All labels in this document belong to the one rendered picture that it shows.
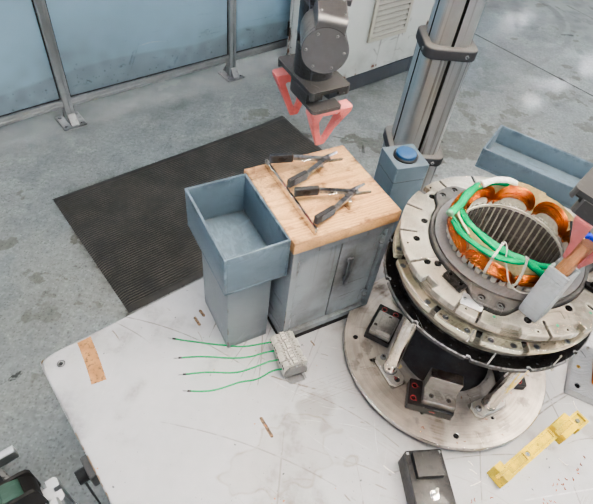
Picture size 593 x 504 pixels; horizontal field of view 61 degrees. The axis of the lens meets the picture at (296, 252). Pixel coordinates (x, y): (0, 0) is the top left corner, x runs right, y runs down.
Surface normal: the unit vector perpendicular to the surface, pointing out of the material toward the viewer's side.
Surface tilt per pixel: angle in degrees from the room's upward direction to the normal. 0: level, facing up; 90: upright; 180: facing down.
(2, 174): 0
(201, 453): 0
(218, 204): 90
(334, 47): 92
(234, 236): 0
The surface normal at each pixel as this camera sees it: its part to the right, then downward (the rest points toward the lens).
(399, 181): 0.32, 0.73
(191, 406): 0.10, -0.66
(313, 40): 0.02, 0.76
